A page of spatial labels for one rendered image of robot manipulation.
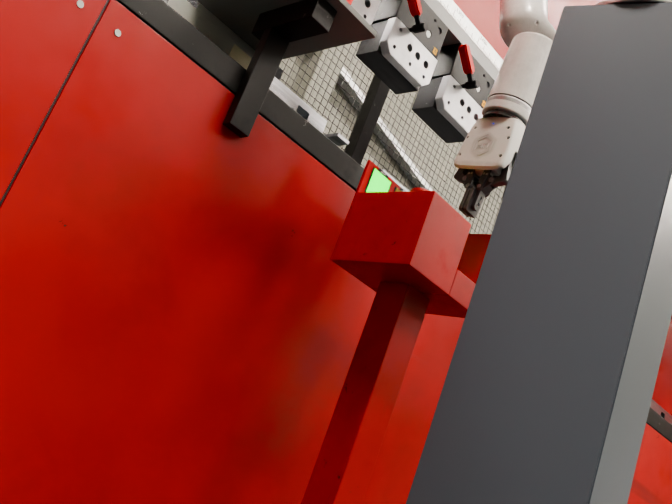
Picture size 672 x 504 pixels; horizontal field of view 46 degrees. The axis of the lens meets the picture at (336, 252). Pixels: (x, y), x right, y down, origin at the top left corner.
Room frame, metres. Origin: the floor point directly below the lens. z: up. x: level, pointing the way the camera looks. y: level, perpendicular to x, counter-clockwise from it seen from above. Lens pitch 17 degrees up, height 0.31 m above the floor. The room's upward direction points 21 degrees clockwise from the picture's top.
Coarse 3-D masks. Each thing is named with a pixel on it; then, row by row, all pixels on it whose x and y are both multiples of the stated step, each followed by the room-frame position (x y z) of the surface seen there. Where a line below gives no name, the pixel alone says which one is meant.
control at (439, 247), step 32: (384, 192) 1.13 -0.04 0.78; (416, 192) 1.08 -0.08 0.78; (352, 224) 1.16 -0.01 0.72; (384, 224) 1.11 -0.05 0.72; (416, 224) 1.07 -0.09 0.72; (448, 224) 1.10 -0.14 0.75; (352, 256) 1.14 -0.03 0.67; (384, 256) 1.10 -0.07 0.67; (416, 256) 1.07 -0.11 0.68; (448, 256) 1.11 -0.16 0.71; (480, 256) 1.22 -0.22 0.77; (416, 288) 1.16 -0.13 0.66; (448, 288) 1.13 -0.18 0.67
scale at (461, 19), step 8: (440, 0) 1.46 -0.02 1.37; (448, 0) 1.47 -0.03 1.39; (448, 8) 1.48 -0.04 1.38; (456, 8) 1.49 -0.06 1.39; (456, 16) 1.50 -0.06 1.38; (464, 16) 1.51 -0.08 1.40; (464, 24) 1.52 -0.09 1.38; (472, 24) 1.53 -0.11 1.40; (472, 32) 1.54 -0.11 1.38; (480, 40) 1.56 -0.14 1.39; (480, 48) 1.57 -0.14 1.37; (488, 48) 1.58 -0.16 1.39; (488, 56) 1.59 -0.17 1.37; (496, 56) 1.60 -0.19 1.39; (496, 64) 1.61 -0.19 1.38
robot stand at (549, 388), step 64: (576, 64) 0.84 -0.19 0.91; (640, 64) 0.80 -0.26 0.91; (576, 128) 0.83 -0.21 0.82; (640, 128) 0.78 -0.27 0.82; (512, 192) 0.86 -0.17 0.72; (576, 192) 0.81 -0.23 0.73; (640, 192) 0.77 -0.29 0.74; (512, 256) 0.84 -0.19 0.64; (576, 256) 0.80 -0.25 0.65; (640, 256) 0.76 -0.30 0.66; (512, 320) 0.83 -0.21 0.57; (576, 320) 0.79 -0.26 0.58; (640, 320) 0.78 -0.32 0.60; (448, 384) 0.86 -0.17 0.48; (512, 384) 0.82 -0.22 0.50; (576, 384) 0.78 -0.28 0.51; (640, 384) 0.84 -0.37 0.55; (448, 448) 0.85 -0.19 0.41; (512, 448) 0.81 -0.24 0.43; (576, 448) 0.77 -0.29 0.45
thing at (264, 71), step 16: (304, 0) 1.04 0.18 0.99; (320, 0) 1.02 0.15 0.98; (272, 16) 1.10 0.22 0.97; (288, 16) 1.06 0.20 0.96; (304, 16) 1.03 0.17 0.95; (320, 16) 1.03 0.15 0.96; (256, 32) 1.12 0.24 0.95; (272, 32) 1.09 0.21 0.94; (288, 32) 1.08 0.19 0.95; (304, 32) 1.07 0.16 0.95; (320, 32) 1.05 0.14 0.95; (256, 48) 1.10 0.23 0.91; (272, 48) 1.10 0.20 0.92; (256, 64) 1.09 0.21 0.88; (272, 64) 1.10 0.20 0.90; (256, 80) 1.09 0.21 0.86; (272, 80) 1.11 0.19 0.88; (240, 96) 1.09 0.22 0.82; (256, 96) 1.10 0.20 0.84; (240, 112) 1.09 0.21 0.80; (256, 112) 1.11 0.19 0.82; (240, 128) 1.10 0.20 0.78
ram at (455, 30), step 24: (432, 0) 1.44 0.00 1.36; (456, 0) 1.49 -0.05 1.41; (480, 0) 1.53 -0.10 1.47; (552, 0) 1.69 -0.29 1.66; (576, 0) 1.75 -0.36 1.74; (600, 0) 1.82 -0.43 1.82; (456, 24) 1.50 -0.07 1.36; (480, 24) 1.55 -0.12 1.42; (552, 24) 1.71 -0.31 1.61; (504, 48) 1.62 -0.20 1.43
